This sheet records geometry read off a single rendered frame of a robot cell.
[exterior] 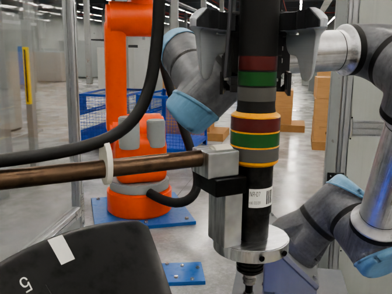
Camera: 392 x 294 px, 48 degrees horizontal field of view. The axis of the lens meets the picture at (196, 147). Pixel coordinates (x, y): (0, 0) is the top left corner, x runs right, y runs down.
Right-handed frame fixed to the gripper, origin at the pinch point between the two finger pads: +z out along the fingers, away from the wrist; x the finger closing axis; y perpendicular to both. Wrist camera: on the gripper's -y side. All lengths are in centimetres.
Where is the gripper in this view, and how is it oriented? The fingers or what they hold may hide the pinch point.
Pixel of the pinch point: (257, 13)
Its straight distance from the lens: 36.2
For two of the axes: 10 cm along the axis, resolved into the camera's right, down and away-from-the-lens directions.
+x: -9.9, -0.4, 1.3
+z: -1.3, 2.1, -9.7
